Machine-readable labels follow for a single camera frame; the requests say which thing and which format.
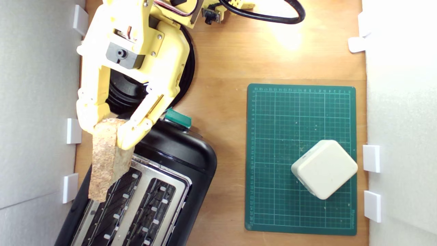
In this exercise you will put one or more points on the black two-slot toaster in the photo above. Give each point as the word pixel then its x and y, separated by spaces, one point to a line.
pixel 177 157

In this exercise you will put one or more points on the yellow wrist camera housing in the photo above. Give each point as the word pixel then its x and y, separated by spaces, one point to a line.
pixel 210 15

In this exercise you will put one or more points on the brown bread slice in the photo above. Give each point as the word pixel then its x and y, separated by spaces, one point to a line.
pixel 106 160

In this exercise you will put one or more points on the green cutting mat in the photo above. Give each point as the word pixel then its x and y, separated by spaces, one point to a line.
pixel 273 136

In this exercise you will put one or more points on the white wall clip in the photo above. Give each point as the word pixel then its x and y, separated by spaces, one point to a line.
pixel 356 44
pixel 70 188
pixel 80 20
pixel 362 24
pixel 372 206
pixel 71 131
pixel 371 158

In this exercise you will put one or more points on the green toaster lever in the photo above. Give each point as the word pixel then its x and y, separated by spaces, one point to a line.
pixel 179 119

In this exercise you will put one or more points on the white square block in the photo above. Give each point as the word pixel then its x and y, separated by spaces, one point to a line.
pixel 324 169

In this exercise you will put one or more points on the black round plate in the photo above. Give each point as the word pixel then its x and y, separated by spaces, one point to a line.
pixel 126 92

